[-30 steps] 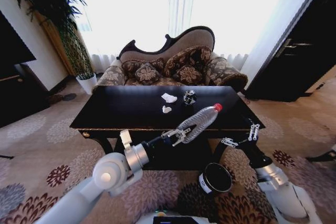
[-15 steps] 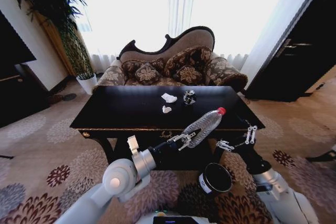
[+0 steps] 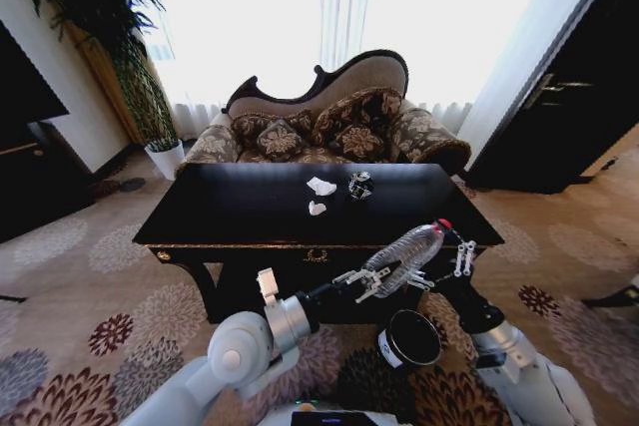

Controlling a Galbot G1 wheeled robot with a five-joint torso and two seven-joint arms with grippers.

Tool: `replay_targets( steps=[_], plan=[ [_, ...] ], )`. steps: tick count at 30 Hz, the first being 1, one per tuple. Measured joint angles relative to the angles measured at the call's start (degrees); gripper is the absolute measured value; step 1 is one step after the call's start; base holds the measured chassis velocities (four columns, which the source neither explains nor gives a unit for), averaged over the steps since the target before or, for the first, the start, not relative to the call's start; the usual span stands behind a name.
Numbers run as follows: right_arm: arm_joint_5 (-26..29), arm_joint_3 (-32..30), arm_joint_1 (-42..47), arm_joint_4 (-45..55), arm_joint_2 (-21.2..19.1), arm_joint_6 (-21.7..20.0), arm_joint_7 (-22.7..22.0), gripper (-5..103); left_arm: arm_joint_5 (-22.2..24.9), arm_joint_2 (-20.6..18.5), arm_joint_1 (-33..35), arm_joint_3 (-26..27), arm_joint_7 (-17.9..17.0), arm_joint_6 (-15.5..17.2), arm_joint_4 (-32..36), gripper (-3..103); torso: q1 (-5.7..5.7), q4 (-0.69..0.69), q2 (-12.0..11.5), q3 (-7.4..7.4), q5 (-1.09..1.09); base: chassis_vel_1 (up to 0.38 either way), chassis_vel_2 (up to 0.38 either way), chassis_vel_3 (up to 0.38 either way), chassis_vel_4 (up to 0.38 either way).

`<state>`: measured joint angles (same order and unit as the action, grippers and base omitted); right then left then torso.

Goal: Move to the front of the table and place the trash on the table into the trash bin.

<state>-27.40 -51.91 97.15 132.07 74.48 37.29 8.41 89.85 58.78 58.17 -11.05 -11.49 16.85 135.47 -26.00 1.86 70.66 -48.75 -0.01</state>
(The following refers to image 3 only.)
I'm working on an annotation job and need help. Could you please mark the dark wooden door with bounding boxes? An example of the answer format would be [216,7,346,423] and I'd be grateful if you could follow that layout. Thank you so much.
[463,0,639,197]

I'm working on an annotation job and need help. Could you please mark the dark furniture foot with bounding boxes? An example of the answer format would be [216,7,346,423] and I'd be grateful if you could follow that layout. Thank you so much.
[582,273,639,311]

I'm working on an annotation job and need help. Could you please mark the large brown floral pillow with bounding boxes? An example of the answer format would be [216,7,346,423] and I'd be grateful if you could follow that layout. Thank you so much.
[311,88,403,163]

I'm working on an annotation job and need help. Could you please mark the dark television cabinet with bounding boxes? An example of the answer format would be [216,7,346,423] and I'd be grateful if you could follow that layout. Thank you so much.
[0,119,97,243]

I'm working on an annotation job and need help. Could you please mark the black flat television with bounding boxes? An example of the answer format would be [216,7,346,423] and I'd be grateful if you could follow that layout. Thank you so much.
[0,20,71,142]

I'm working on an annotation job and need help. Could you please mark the white plant pot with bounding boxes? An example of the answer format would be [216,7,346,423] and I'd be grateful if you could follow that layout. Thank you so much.
[144,139,187,182]

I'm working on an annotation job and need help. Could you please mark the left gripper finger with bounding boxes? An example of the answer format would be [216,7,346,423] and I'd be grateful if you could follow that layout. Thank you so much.
[354,276,398,304]
[332,261,404,287]

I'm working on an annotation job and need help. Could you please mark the clear plastic bottle red cap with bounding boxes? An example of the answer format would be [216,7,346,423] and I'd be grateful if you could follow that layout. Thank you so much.
[361,218,454,300]

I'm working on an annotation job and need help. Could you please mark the large crumpled white tissue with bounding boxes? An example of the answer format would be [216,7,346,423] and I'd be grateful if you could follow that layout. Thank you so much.
[306,177,338,197]

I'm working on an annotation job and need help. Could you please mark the tall green potted plant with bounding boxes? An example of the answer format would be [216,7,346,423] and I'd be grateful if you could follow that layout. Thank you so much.
[3,0,179,149]

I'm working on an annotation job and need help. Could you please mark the golden side curtain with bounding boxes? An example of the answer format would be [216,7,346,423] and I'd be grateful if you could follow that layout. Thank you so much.
[63,21,147,144]

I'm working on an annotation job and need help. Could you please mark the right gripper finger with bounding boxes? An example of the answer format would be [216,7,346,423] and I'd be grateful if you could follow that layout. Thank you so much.
[445,225,478,278]
[404,268,453,293]

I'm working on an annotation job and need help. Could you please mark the black round trash bin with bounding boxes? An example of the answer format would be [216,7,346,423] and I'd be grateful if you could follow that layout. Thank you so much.
[375,308,445,373]

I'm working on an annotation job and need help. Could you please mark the small brown floral pillow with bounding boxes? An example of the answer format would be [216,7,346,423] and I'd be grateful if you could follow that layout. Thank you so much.
[256,118,304,164]

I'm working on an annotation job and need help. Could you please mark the pale blue side curtain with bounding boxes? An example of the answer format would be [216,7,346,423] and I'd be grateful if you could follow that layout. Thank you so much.
[455,0,631,174]

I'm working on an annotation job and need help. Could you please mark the crumpled black silver wrapper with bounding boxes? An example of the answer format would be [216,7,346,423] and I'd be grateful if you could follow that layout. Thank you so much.
[346,171,376,204]

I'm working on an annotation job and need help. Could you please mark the floral sofa dark wood frame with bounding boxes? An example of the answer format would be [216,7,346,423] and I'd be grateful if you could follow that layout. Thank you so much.
[174,49,473,179]

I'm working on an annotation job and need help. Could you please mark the long brown floral pillow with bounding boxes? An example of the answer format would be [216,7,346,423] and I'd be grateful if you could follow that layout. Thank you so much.
[230,108,314,150]

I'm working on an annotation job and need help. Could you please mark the black wooden table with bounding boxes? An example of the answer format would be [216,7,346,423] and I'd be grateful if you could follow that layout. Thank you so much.
[131,162,505,326]

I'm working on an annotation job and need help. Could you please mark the white sheer curtain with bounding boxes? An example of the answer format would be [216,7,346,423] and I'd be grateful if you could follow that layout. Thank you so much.
[127,0,560,141]

